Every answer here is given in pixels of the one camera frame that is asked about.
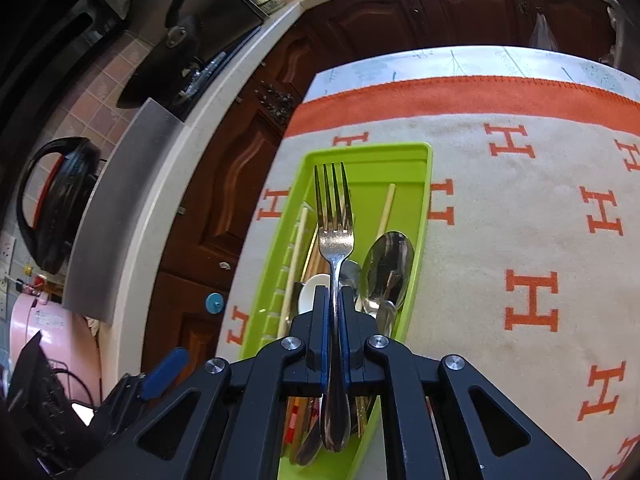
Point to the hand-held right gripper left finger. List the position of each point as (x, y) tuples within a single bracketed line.
[(324, 340)]

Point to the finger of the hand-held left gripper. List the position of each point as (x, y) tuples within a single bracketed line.
[(165, 370)]

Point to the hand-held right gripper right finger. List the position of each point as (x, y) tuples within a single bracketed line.
[(346, 340)]

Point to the small metal spoon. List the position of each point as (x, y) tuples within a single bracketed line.
[(387, 317)]

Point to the white ceramic spoon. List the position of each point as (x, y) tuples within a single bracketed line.
[(312, 292)]

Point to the brown wooden chopstick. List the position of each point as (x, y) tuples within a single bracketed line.
[(312, 260)]

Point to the large metal spoon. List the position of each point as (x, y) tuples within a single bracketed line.
[(387, 270)]

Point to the cream chopstick red striped end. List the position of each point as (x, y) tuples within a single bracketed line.
[(299, 240), (386, 210), (294, 417)]

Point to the metal fork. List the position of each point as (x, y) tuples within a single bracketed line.
[(334, 240)]

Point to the green plastic utensil tray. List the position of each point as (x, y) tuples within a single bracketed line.
[(400, 170)]

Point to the blue round cabinet knob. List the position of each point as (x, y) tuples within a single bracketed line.
[(215, 303)]

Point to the pink appliance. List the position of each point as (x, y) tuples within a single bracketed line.
[(50, 330)]

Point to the stainless steel sheet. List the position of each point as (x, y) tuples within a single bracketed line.
[(120, 200)]

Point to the black rice cooker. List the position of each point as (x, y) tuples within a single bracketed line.
[(65, 200)]

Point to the orange cream letter-print blanket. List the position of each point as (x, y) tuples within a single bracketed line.
[(500, 210)]

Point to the white kitchen countertop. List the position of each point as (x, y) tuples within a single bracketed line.
[(200, 150)]

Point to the black wok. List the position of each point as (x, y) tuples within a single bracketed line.
[(155, 80)]

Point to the black gas stove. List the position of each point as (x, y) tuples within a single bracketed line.
[(200, 75)]

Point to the pale floral tablecloth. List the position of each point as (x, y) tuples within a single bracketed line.
[(450, 62)]

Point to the black range hood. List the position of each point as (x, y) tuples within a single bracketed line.
[(50, 50)]

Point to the clear plastic bag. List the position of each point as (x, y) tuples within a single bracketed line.
[(542, 35)]

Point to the wall socket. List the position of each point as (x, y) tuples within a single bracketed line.
[(6, 250)]

